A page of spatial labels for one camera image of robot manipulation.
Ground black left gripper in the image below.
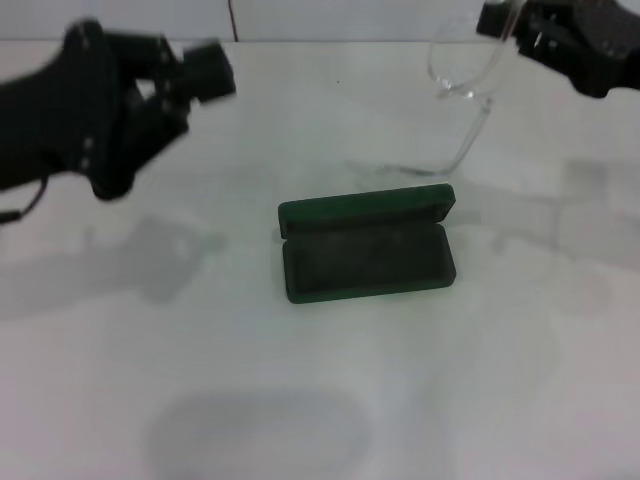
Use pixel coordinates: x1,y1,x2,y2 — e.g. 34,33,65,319
0,18,237,202

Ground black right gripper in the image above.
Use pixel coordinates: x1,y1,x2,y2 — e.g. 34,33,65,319
476,0,640,100

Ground clear plastic glasses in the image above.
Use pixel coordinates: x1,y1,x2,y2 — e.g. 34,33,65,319
344,0,526,179

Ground green glasses case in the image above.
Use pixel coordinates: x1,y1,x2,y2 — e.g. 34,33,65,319
277,183,458,306

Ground left gripper cable with connectors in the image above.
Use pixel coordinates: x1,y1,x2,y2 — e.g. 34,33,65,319
0,175,50,225

